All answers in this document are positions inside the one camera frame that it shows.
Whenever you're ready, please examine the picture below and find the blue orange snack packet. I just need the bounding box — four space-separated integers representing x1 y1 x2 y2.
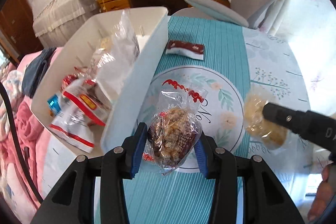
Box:
47 93 62 117

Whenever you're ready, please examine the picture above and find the teal patterned table mat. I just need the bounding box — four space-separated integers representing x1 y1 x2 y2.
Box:
123 16 250 223

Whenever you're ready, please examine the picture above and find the large yellow cake package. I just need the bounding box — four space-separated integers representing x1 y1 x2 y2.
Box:
87 9 139 103

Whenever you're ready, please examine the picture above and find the black cable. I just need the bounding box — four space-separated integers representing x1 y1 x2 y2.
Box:
0 82 44 204

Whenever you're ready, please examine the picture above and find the white plastic bin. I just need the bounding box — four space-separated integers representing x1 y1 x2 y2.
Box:
31 7 168 157

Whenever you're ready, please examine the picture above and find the dark blue garment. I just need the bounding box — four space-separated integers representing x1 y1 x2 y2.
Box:
22 47 56 99

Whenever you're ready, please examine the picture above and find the white red striped packet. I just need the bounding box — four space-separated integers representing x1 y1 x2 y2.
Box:
49 78 112 153

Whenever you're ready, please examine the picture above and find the person's right hand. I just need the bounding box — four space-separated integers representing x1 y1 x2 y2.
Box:
307 164 334 221

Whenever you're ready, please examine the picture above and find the red nut snack packet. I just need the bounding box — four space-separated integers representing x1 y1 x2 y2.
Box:
60 74 84 91

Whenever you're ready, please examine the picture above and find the dark red white snack packet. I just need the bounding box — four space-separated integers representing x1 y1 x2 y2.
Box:
165 40 205 60

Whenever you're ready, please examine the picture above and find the nut brittle snack packet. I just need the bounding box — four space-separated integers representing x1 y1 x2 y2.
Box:
143 79 208 176

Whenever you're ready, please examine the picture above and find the rice crispy snack packet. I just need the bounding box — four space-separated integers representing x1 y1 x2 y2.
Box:
244 85 288 150

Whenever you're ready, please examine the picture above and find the pink quilt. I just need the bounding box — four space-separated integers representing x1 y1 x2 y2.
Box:
1 52 51 223

